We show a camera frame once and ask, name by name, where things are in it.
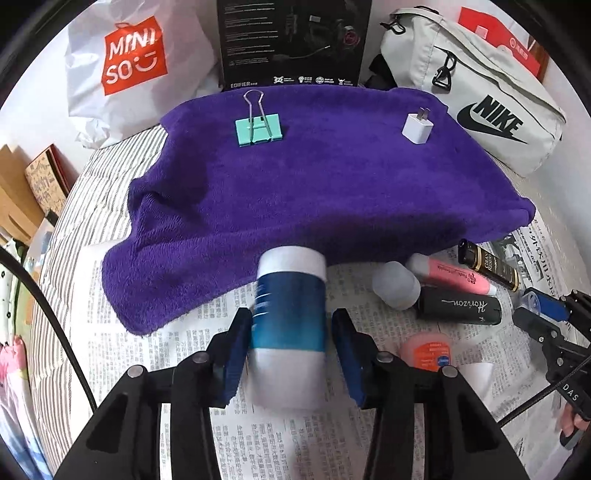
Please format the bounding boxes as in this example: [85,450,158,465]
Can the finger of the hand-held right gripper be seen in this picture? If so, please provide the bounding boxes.
[526,287,591,324]
[513,308,563,354]

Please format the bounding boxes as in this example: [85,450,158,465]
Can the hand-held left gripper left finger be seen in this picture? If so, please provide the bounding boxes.
[55,308,254,480]

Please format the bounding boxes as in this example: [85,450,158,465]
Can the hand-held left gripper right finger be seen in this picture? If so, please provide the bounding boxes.
[330,308,520,480]

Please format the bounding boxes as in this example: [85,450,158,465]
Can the clear plastic cap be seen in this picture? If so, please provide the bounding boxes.
[521,288,543,317]

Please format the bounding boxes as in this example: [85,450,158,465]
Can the white and blue bottle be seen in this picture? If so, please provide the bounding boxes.
[245,246,329,411]

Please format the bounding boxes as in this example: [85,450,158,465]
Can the black and gold tube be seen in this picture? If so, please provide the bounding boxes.
[457,239,522,292]

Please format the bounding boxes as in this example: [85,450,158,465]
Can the small orange jar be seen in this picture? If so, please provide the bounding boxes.
[399,335,453,370]

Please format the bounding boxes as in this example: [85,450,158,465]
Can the black tube with script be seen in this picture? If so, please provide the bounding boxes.
[416,287,503,326]

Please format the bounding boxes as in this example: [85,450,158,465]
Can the pink tube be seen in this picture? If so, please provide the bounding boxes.
[405,253,499,297]

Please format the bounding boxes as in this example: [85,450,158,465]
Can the person's right hand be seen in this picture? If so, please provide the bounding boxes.
[560,405,589,450]

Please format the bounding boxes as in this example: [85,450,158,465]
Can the newspaper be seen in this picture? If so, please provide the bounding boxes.
[83,222,591,480]

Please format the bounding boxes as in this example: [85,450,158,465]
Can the purple towel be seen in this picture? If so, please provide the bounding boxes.
[102,85,536,335]

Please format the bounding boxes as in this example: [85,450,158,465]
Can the striped bedsheet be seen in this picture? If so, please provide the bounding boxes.
[23,127,167,416]

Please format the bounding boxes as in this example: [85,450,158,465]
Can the floral cloth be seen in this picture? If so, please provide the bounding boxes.
[0,240,61,480]

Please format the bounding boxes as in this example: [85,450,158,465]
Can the white charger plug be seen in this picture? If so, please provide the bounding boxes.
[401,107,435,146]

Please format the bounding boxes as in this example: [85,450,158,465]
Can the teal binder clip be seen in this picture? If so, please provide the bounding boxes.
[234,90,287,148]

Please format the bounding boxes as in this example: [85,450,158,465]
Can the grey waist bag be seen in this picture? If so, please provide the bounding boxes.
[369,6,568,178]

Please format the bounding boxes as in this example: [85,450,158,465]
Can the wooden headboard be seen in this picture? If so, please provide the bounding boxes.
[533,44,553,83]

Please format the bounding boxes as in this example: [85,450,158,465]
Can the printed kraft box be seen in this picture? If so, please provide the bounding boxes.
[24,144,80,217]

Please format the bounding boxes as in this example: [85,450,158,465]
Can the red paper bag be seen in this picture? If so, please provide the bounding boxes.
[457,7,548,79]

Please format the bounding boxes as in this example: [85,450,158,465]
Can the brown paper bags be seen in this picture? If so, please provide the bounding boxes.
[0,144,58,247]

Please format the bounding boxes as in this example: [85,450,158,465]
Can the white shopping bag red logo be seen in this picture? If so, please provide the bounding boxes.
[64,0,222,149]

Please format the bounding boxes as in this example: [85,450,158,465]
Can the black product box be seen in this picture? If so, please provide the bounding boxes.
[216,0,374,92]

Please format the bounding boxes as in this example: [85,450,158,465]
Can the black cable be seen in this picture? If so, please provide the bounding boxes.
[0,257,95,414]
[498,353,591,428]

